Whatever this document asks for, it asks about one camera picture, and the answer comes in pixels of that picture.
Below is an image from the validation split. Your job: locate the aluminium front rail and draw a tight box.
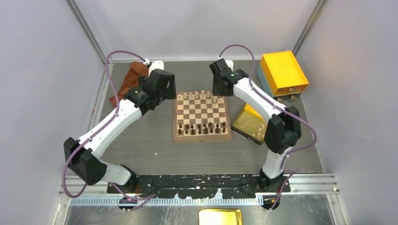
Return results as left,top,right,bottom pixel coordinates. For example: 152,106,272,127
70,173,340,210

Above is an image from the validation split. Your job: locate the yellow drawer box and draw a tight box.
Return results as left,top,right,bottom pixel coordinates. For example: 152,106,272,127
257,51,309,103

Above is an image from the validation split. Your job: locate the gold metal tin tray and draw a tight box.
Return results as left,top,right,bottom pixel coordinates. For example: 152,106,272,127
231,104,267,145

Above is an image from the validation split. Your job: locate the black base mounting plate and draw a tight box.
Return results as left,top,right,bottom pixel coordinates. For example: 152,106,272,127
107,173,290,199

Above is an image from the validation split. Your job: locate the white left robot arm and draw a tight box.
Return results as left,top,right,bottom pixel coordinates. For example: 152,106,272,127
63,68,176,194

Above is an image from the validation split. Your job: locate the light wooden king piece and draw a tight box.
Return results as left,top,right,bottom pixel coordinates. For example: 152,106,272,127
200,90,206,99

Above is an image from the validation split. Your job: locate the wooden chessboard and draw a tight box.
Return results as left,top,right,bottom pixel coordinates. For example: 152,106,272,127
173,90,232,143

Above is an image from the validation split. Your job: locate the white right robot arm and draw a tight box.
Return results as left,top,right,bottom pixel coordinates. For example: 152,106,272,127
209,59,301,193

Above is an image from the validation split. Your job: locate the brown cloth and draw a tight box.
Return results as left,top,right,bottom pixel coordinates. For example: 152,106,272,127
117,62,149,101

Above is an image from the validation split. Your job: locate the gold tin lid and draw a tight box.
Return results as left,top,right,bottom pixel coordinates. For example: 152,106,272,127
198,209,243,225

